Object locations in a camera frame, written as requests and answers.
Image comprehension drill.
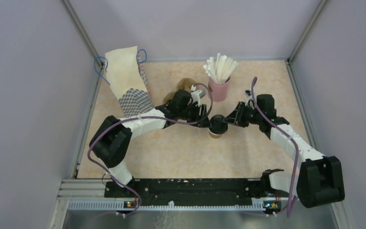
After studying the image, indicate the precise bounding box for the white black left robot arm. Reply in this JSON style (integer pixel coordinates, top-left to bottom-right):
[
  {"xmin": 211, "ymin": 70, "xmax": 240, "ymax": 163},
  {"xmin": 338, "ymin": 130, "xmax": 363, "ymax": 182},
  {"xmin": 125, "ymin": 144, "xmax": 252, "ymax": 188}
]
[{"xmin": 88, "ymin": 89, "xmax": 210, "ymax": 197}]

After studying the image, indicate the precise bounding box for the bundle of white straws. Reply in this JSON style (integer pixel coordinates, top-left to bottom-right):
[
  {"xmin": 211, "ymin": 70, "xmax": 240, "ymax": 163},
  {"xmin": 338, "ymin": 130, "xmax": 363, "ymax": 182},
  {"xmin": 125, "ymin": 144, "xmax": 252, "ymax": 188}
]
[{"xmin": 203, "ymin": 53, "xmax": 239, "ymax": 84}]

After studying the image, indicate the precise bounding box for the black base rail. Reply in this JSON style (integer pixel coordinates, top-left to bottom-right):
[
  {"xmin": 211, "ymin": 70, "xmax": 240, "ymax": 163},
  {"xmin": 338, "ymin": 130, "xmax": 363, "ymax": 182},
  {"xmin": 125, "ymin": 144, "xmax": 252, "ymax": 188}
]
[{"xmin": 104, "ymin": 178, "xmax": 288, "ymax": 207}]

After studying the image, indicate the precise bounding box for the blue checkered paper bag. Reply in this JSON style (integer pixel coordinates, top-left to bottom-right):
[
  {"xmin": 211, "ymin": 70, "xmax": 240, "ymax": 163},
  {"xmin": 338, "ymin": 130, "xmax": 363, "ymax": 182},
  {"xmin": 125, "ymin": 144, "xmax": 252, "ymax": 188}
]
[{"xmin": 94, "ymin": 46, "xmax": 154, "ymax": 117}]

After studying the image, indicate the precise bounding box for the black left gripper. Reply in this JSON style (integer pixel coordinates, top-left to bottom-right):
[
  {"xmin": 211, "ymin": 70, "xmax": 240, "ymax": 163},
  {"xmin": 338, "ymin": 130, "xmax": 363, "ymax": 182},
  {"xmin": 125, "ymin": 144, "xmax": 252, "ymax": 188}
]
[{"xmin": 178, "ymin": 102, "xmax": 212, "ymax": 128}]

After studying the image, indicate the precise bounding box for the single brown paper cup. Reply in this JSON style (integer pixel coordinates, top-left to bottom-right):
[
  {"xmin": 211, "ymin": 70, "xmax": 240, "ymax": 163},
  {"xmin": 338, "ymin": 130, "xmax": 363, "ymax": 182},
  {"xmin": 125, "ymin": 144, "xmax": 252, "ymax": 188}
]
[{"xmin": 209, "ymin": 131, "xmax": 223, "ymax": 139}]

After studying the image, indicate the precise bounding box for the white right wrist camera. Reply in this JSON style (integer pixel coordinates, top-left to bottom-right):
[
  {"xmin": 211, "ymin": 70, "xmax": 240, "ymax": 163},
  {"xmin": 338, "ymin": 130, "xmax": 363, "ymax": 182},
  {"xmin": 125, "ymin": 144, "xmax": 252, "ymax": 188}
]
[{"xmin": 245, "ymin": 90, "xmax": 253, "ymax": 103}]

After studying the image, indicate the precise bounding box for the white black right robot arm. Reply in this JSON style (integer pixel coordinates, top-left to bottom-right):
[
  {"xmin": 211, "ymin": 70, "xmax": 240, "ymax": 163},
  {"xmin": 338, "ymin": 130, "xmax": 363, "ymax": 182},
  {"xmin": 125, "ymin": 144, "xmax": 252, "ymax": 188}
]
[{"xmin": 223, "ymin": 94, "xmax": 345, "ymax": 208}]

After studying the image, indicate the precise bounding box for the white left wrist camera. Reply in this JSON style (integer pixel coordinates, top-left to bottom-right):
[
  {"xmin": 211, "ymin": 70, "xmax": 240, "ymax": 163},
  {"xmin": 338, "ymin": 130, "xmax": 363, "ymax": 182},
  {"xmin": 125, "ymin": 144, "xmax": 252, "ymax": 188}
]
[{"xmin": 191, "ymin": 85, "xmax": 206, "ymax": 107}]

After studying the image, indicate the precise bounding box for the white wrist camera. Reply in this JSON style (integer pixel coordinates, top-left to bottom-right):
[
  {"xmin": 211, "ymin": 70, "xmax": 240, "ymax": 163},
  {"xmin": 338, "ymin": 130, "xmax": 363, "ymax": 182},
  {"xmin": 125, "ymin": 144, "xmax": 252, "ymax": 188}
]
[
  {"xmin": 191, "ymin": 85, "xmax": 206, "ymax": 107},
  {"xmin": 245, "ymin": 90, "xmax": 253, "ymax": 103}
]

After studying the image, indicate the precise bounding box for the brown pulp cup carrier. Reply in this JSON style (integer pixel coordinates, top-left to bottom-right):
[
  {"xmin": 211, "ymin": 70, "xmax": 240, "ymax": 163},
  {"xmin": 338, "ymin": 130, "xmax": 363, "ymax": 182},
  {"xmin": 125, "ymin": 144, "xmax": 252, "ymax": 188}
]
[{"xmin": 163, "ymin": 77, "xmax": 196, "ymax": 105}]

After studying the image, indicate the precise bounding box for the pink straw holder cup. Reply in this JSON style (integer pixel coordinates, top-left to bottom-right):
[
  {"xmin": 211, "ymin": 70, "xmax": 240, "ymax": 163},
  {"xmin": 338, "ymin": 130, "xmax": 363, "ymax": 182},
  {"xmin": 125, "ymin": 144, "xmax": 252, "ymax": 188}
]
[{"xmin": 208, "ymin": 77, "xmax": 231, "ymax": 103}]

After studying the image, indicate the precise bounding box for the black plastic cup lid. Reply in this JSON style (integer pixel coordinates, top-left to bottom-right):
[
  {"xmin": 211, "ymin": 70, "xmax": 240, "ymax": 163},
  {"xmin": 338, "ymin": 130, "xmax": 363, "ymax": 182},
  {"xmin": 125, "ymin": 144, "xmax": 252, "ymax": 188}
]
[{"xmin": 209, "ymin": 114, "xmax": 228, "ymax": 135}]

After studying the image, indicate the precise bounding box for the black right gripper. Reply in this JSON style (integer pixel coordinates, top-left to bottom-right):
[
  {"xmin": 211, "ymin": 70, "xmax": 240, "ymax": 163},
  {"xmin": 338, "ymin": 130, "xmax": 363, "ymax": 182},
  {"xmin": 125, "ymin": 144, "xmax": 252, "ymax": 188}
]
[{"xmin": 224, "ymin": 102, "xmax": 263, "ymax": 128}]

